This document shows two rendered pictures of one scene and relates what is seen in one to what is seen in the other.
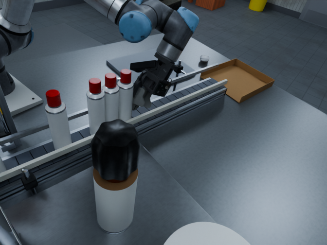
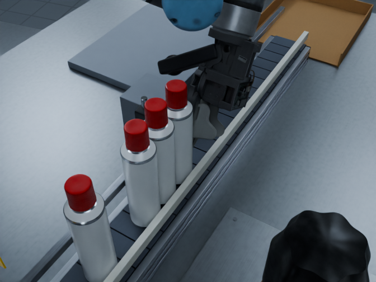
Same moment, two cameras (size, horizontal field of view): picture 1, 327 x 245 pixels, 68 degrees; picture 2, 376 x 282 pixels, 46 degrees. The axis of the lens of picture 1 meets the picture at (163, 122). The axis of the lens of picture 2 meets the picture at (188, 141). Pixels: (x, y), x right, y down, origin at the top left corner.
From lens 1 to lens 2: 0.25 m
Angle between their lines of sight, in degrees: 9
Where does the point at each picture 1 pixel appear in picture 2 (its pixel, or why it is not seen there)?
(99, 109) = (153, 176)
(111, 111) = (166, 169)
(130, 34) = (192, 17)
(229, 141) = (362, 143)
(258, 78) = (341, 8)
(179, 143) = (286, 178)
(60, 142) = (103, 267)
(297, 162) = not seen: outside the picture
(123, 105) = (182, 149)
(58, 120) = (98, 231)
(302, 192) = not seen: outside the picture
